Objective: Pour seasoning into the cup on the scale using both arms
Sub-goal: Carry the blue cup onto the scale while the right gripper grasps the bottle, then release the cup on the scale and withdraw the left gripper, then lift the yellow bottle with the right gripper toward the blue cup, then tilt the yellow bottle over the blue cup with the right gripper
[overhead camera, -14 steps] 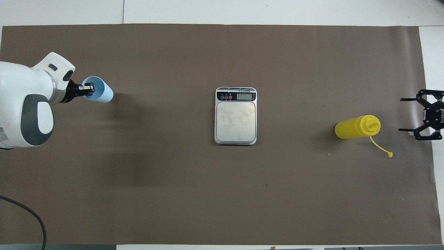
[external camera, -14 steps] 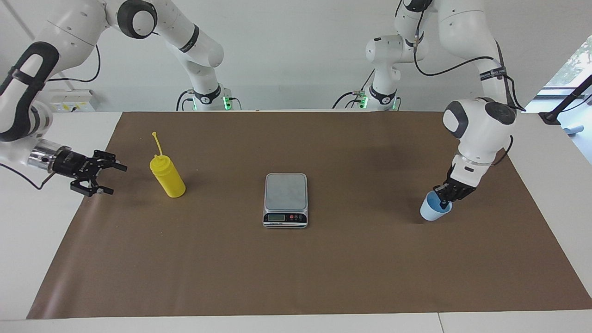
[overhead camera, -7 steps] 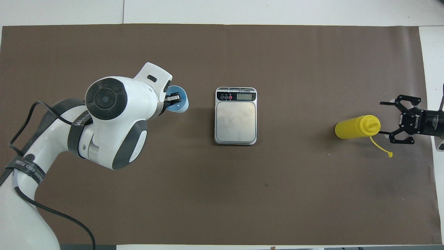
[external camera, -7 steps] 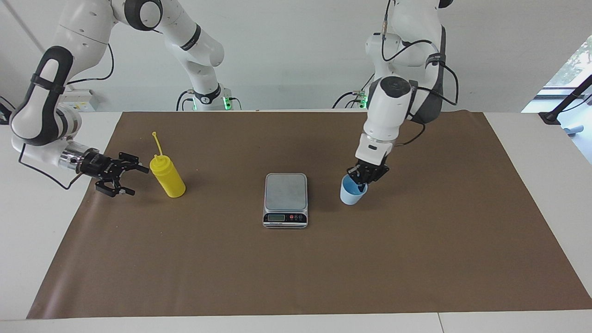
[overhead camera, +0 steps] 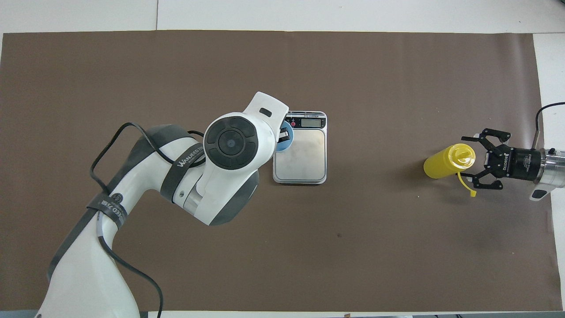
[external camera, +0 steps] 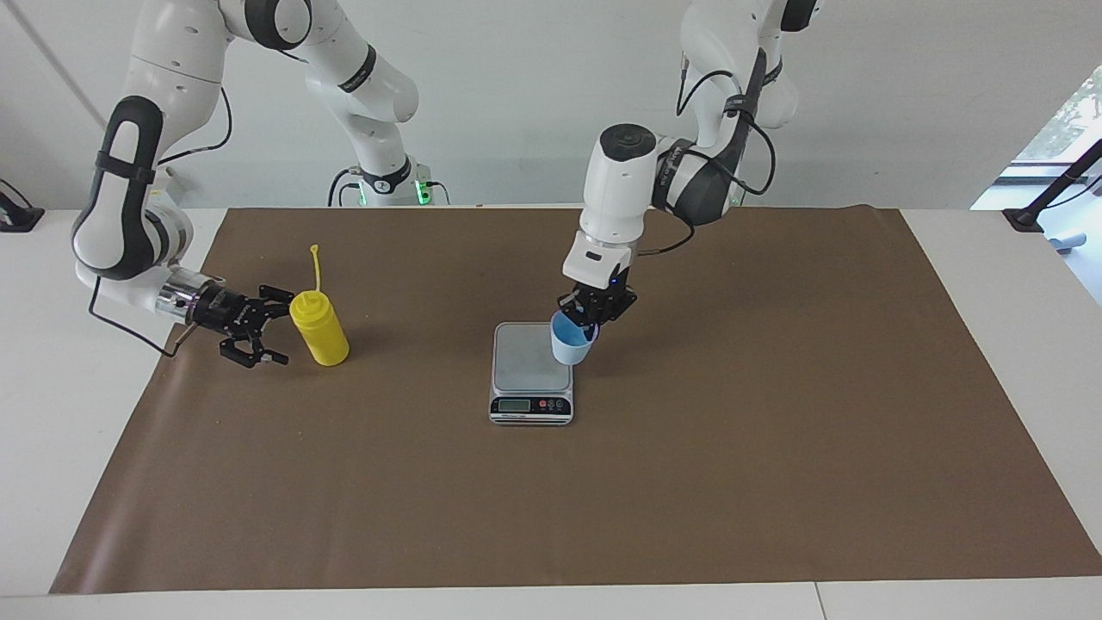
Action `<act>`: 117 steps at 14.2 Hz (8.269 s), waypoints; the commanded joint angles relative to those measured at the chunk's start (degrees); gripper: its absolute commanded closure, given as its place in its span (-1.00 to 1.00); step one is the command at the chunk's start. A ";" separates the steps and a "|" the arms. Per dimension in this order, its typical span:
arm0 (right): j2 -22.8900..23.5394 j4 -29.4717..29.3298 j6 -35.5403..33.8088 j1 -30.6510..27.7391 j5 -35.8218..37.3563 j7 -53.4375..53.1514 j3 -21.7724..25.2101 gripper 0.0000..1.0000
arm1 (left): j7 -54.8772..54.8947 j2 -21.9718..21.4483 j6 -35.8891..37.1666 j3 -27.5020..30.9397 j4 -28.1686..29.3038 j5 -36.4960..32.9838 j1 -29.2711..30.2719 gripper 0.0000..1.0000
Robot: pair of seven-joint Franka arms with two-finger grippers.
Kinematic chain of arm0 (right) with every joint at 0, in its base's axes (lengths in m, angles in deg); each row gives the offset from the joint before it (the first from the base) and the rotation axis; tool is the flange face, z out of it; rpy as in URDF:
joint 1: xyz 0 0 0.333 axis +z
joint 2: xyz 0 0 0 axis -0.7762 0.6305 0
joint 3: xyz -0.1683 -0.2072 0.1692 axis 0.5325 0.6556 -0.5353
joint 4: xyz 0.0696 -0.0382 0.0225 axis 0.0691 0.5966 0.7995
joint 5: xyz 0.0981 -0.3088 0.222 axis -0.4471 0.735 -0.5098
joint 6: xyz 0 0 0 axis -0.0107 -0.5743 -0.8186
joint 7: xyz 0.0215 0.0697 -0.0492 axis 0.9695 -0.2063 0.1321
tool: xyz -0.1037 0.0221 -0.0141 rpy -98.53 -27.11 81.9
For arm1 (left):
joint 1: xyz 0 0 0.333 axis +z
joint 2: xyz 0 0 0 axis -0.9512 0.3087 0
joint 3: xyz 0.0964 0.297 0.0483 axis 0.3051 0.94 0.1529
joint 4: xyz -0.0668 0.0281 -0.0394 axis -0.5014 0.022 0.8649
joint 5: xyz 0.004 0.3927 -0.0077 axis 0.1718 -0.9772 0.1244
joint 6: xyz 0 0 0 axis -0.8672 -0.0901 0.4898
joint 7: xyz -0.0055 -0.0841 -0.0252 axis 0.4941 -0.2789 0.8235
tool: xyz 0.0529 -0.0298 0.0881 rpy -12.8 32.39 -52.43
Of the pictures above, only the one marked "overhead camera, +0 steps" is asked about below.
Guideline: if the brown table mat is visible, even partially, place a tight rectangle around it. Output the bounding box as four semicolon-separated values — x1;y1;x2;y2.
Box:
0;30;563;312

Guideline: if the black velcro cable strap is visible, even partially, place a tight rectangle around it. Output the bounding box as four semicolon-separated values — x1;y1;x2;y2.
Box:
160;142;207;203
86;193;128;230

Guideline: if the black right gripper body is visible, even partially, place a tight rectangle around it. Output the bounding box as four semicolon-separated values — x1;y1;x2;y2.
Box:
486;148;542;179

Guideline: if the blue plastic cup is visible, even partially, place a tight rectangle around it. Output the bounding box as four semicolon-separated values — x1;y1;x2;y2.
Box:
274;125;294;152

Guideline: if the silver digital kitchen scale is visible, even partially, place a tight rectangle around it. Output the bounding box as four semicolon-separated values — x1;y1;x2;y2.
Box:
272;110;328;185

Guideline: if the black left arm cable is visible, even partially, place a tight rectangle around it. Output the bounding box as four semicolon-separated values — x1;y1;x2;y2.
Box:
90;122;208;318

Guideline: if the yellow squeeze bottle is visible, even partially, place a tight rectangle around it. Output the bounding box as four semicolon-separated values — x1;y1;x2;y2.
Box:
423;144;477;198

